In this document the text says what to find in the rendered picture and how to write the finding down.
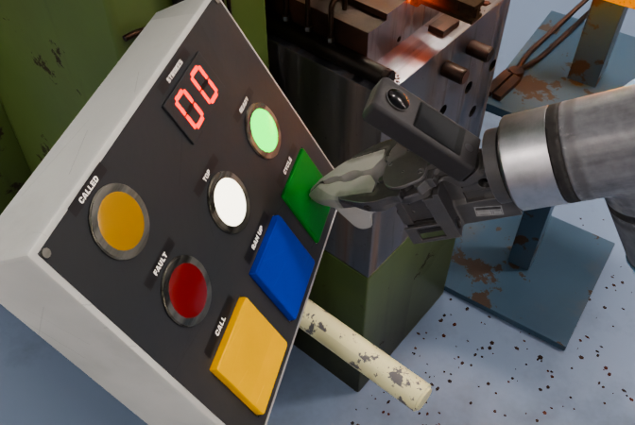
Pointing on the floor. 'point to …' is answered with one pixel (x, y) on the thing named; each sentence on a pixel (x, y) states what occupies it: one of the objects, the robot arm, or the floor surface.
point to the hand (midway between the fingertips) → (317, 186)
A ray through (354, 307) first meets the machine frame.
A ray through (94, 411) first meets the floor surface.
